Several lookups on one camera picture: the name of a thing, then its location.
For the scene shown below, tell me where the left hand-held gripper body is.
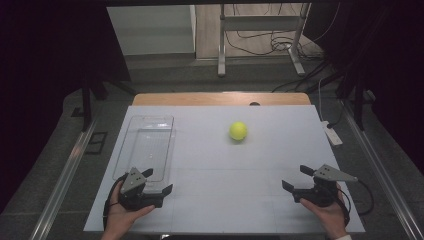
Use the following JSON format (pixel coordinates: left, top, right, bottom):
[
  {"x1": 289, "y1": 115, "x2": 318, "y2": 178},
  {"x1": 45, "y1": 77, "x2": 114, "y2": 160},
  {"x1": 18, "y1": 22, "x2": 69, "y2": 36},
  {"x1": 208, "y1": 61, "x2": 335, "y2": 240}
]
[{"x1": 118, "y1": 167, "x2": 164, "y2": 212}]

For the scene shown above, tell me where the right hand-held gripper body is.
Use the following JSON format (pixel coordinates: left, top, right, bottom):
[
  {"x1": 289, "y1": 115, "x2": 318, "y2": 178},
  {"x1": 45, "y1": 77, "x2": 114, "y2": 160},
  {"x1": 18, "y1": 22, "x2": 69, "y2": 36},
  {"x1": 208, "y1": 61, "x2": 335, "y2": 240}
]
[{"x1": 292, "y1": 163, "x2": 359, "y2": 208}]

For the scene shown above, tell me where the clear plastic tray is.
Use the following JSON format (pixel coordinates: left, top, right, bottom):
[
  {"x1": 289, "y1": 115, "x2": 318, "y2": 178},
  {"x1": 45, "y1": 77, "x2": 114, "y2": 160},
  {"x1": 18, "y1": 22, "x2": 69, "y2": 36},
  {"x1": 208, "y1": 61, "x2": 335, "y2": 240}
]
[{"x1": 112, "y1": 114, "x2": 177, "y2": 194}]

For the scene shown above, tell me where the yellow tennis ball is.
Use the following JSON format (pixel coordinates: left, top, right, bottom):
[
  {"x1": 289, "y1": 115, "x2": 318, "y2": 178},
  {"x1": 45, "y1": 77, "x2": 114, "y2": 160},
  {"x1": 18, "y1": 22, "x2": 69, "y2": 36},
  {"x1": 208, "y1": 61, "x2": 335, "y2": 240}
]
[{"x1": 228, "y1": 121, "x2": 249, "y2": 142}]

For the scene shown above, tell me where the person's right hand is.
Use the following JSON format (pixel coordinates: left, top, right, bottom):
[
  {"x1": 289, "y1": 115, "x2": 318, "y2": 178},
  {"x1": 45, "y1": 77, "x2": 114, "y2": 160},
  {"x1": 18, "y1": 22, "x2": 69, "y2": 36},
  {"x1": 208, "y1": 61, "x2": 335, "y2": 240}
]
[{"x1": 299, "y1": 181, "x2": 349, "y2": 238}]

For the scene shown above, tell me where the person's left hand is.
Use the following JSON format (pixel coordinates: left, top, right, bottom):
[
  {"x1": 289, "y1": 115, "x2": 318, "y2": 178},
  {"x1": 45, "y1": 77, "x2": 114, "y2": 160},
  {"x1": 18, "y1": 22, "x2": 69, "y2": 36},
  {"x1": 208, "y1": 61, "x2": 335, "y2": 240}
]
[{"x1": 103, "y1": 181, "x2": 156, "y2": 234}]

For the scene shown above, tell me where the white power strip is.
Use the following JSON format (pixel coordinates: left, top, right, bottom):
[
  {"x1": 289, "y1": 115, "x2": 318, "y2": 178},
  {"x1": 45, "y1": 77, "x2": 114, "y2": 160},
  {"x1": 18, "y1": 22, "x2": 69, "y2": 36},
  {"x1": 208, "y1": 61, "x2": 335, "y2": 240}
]
[{"x1": 321, "y1": 120, "x2": 344, "y2": 147}]

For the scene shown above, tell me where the white board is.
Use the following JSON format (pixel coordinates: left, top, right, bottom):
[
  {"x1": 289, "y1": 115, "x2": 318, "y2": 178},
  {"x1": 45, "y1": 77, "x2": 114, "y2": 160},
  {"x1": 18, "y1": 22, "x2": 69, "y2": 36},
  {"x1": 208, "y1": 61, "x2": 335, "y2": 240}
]
[{"x1": 83, "y1": 105, "x2": 366, "y2": 234}]

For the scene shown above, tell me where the dark curtain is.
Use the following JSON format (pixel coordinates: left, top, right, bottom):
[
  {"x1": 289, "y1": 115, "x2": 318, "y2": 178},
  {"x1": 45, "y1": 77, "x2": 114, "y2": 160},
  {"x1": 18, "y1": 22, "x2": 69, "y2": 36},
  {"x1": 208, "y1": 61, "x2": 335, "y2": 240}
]
[
  {"x1": 302, "y1": 0, "x2": 424, "y2": 168},
  {"x1": 0, "y1": 0, "x2": 132, "y2": 214}
]

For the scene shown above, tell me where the white cabinet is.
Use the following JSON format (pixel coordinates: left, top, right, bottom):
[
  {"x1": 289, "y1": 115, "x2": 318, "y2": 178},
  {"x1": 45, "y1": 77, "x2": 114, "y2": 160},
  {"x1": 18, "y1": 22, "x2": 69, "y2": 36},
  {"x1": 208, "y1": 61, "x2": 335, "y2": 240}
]
[{"x1": 106, "y1": 4, "x2": 197, "y2": 56}]

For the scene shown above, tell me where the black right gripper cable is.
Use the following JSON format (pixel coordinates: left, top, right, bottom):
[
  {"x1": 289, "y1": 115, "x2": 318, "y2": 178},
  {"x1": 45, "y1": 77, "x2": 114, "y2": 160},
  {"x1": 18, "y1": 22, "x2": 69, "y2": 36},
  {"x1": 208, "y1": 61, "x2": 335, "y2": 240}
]
[{"x1": 336, "y1": 179, "x2": 375, "y2": 228}]

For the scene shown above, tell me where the black floor frame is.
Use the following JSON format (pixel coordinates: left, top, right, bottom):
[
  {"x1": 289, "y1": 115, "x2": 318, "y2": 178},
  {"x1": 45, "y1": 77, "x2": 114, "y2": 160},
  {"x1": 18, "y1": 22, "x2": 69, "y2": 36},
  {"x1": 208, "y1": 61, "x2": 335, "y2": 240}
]
[{"x1": 84, "y1": 131, "x2": 109, "y2": 155}]

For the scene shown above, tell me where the aluminium rail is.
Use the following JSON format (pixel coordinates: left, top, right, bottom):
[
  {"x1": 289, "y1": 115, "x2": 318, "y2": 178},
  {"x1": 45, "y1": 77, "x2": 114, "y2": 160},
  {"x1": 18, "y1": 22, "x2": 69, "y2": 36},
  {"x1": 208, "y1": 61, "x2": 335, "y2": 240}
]
[
  {"x1": 29, "y1": 119, "x2": 98, "y2": 240},
  {"x1": 340, "y1": 99, "x2": 424, "y2": 240}
]

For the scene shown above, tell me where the white cable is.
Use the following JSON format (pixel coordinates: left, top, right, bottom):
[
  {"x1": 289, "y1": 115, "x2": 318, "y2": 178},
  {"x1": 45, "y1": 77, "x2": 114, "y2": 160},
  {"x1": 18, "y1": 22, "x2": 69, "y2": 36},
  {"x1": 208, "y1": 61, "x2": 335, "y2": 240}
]
[{"x1": 317, "y1": 77, "x2": 327, "y2": 123}]

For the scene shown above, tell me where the tangle of black floor cables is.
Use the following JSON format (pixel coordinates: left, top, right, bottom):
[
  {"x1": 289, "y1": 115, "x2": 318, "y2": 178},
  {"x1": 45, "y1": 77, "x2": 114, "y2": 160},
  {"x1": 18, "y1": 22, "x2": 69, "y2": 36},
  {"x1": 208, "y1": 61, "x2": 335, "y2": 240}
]
[{"x1": 224, "y1": 3, "x2": 342, "y2": 62}]

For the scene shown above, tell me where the grey metal desk frame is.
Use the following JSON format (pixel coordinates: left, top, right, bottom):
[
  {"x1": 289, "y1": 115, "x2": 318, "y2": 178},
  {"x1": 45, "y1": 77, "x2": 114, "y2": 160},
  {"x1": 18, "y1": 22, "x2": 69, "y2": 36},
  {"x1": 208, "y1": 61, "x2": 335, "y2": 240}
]
[{"x1": 217, "y1": 3, "x2": 311, "y2": 78}]

